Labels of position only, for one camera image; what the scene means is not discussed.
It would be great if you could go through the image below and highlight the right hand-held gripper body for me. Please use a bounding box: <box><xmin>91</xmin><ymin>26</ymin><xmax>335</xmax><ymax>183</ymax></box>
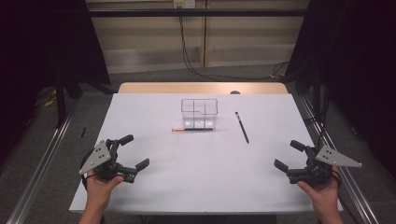
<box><xmin>286</xmin><ymin>144</ymin><xmax>363</xmax><ymax>189</ymax></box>

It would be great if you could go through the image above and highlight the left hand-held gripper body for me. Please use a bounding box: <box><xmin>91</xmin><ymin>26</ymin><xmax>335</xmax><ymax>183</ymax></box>
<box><xmin>78</xmin><ymin>138</ymin><xmax>138</xmax><ymax>185</ymax></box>

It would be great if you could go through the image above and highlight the black pen with orange end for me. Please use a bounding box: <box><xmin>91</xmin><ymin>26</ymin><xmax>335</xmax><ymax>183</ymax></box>
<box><xmin>171</xmin><ymin>127</ymin><xmax>216</xmax><ymax>133</ymax></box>

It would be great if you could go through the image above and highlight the clear plastic organizer box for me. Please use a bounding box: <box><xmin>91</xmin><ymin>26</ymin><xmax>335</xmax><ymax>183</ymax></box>
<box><xmin>180</xmin><ymin>98</ymin><xmax>219</xmax><ymax>131</ymax></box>

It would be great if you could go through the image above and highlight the person's left hand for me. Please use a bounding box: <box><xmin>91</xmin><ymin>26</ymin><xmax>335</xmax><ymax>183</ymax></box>
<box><xmin>85</xmin><ymin>169</ymin><xmax>124</xmax><ymax>211</ymax></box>

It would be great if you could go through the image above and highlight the person's right hand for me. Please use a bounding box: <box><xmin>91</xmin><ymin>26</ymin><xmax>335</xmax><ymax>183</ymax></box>
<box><xmin>297</xmin><ymin>166</ymin><xmax>342</xmax><ymax>212</ymax></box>

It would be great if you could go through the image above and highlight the white table sheet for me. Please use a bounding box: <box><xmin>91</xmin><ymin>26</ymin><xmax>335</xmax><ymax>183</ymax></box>
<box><xmin>68</xmin><ymin>92</ymin><xmax>344</xmax><ymax>216</ymax></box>

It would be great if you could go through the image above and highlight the wooden table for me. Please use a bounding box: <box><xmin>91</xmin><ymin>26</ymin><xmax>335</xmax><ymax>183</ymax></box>
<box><xmin>117</xmin><ymin>81</ymin><xmax>289</xmax><ymax>95</ymax></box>

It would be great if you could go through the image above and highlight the black curtain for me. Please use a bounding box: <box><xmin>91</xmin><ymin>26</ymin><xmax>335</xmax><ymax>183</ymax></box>
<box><xmin>0</xmin><ymin>0</ymin><xmax>111</xmax><ymax>162</ymax></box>
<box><xmin>284</xmin><ymin>0</ymin><xmax>396</xmax><ymax>178</ymax></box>

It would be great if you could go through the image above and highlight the black horizontal bar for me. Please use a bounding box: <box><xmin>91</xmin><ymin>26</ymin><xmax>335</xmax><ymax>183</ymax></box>
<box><xmin>88</xmin><ymin>8</ymin><xmax>309</xmax><ymax>18</ymax></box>

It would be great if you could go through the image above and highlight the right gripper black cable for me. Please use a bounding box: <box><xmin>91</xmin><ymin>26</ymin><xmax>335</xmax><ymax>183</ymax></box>
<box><xmin>332</xmin><ymin>169</ymin><xmax>356</xmax><ymax>224</ymax></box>

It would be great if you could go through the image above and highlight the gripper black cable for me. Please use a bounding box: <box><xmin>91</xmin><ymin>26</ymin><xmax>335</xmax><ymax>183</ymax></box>
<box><xmin>332</xmin><ymin>169</ymin><xmax>356</xmax><ymax>224</ymax></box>
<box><xmin>79</xmin><ymin>148</ymin><xmax>95</xmax><ymax>191</ymax></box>

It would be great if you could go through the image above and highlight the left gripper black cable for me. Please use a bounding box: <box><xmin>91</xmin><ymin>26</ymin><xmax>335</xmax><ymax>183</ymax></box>
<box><xmin>79</xmin><ymin>148</ymin><xmax>95</xmax><ymax>191</ymax></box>

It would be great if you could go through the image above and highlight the aluminium floor rail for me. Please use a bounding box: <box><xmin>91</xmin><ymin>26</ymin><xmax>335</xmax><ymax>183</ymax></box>
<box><xmin>298</xmin><ymin>94</ymin><xmax>379</xmax><ymax>224</ymax></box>
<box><xmin>6</xmin><ymin>102</ymin><xmax>78</xmax><ymax>224</ymax></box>

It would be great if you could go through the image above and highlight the black stand post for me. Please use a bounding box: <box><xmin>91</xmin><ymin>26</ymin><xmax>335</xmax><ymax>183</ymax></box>
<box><xmin>312</xmin><ymin>71</ymin><xmax>322</xmax><ymax>122</ymax></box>
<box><xmin>55</xmin><ymin>73</ymin><xmax>67</xmax><ymax>129</ymax></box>

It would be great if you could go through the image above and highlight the black power cable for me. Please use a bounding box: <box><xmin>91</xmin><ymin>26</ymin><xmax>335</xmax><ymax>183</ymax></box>
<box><xmin>177</xmin><ymin>15</ymin><xmax>289</xmax><ymax>82</ymax></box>

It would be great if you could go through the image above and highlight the white wall socket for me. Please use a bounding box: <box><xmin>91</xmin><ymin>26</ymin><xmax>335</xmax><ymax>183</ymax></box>
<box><xmin>173</xmin><ymin>0</ymin><xmax>196</xmax><ymax>9</ymax></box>

